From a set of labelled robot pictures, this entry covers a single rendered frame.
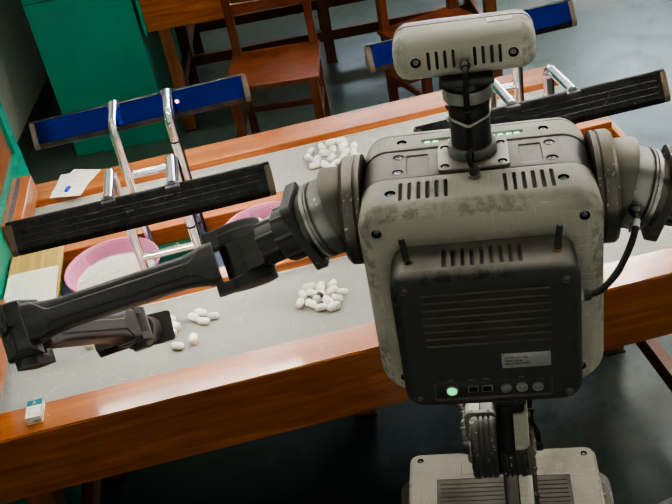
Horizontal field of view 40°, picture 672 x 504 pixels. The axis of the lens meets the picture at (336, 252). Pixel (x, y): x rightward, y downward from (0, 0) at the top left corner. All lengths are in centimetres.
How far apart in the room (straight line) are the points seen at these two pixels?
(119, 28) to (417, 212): 371
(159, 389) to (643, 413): 153
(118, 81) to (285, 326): 291
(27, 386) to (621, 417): 172
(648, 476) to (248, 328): 124
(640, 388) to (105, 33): 311
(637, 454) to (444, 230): 172
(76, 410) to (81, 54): 300
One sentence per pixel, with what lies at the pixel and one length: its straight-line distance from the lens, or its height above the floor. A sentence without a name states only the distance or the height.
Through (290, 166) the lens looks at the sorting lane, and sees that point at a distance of 290.
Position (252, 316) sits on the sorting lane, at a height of 74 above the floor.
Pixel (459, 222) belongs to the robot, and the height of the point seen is 143.
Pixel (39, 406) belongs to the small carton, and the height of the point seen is 79.
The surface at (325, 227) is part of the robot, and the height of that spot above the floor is 139.
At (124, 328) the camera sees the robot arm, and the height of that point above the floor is 108.
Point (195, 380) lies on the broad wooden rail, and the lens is 211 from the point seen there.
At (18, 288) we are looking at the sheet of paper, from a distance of 263.
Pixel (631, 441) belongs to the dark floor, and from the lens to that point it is 289.
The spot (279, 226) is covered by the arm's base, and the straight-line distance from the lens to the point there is 137.
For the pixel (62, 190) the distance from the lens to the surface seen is 308.
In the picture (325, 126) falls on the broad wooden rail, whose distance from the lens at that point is 304.
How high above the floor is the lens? 210
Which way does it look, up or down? 34 degrees down
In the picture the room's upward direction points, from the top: 11 degrees counter-clockwise
